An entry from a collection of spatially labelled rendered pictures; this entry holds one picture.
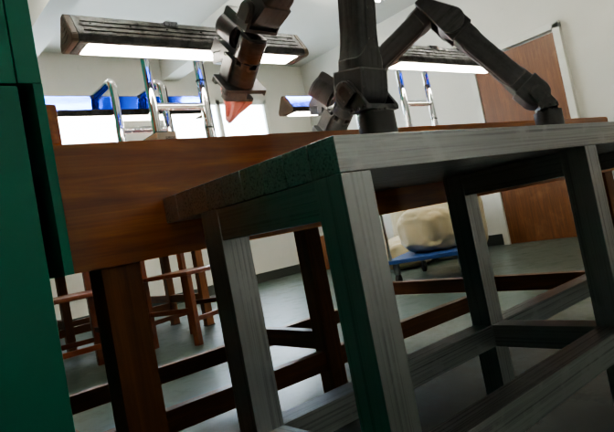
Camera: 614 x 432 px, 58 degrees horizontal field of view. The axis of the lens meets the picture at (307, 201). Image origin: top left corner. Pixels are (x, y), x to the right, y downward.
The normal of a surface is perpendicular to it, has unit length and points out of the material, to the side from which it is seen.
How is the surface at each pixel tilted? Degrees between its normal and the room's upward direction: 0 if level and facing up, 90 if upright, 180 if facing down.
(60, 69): 90
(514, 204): 90
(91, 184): 90
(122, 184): 90
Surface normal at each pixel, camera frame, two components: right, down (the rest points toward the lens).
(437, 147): 0.63, -0.16
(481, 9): -0.76, 0.11
